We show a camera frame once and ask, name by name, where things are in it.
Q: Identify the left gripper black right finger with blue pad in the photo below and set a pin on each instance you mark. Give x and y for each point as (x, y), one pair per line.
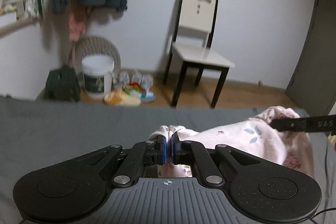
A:
(258, 188)

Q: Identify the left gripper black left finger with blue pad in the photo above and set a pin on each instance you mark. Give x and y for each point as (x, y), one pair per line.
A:
(74, 189)

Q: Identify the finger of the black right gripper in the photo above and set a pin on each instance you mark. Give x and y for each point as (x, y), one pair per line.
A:
(307, 124)

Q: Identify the pink floral garment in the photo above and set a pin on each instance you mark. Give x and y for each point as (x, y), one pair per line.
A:
(256, 137)

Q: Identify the grey door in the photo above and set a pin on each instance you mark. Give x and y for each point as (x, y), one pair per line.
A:
(312, 85)

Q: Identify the dark green bag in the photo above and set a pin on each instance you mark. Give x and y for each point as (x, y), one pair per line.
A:
(62, 85)

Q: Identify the white plastic bucket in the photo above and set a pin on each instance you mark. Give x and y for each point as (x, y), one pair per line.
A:
(97, 73)

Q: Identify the woven round wicker basket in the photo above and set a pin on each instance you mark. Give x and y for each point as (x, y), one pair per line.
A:
(93, 45)

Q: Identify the white black wooden chair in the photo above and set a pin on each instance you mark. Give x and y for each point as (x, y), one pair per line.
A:
(191, 41)

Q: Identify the pink hanging cloth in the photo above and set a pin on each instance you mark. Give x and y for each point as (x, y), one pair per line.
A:
(78, 20)

